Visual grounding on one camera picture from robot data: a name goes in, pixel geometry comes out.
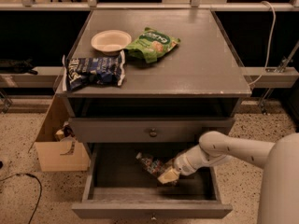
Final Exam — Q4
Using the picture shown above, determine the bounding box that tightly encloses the clear plastic water bottle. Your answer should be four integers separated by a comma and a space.
135, 152, 177, 186

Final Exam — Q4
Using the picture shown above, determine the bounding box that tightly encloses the open grey bottom drawer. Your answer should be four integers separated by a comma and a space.
72, 143, 233, 219

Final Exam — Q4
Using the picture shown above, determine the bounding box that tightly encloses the white paper bowl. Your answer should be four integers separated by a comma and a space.
91, 30, 132, 55

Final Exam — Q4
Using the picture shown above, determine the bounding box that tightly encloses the blue chips bag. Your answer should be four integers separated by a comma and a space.
63, 51, 125, 91

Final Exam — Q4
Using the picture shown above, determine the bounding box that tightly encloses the grey wooden drawer cabinet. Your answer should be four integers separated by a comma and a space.
55, 8, 252, 219

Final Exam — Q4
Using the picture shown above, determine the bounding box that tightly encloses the metal rail shelf frame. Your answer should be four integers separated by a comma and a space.
0, 0, 299, 11

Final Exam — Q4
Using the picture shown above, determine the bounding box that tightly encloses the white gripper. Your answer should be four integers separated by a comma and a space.
158, 150, 200, 184

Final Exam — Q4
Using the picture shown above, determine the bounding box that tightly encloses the black floor cable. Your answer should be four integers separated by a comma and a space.
0, 173, 43, 224

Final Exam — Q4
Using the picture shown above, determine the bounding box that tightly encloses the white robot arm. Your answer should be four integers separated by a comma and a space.
158, 131, 299, 224

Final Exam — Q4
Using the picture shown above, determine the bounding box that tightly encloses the white hanging cable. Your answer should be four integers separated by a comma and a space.
248, 0, 278, 87

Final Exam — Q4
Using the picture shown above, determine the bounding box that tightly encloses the round dark drawer knob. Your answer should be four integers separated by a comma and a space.
149, 129, 157, 137

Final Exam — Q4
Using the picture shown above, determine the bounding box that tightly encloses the black object on left ledge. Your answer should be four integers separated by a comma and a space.
0, 59, 38, 75

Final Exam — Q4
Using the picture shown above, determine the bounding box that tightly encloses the cardboard box on floor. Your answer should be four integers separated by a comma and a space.
35, 96, 90, 172

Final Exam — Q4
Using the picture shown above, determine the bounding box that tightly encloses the green snack bag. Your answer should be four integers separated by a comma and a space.
125, 27, 180, 63

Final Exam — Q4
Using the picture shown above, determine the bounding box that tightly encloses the closed grey upper drawer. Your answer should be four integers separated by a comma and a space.
69, 118, 235, 143

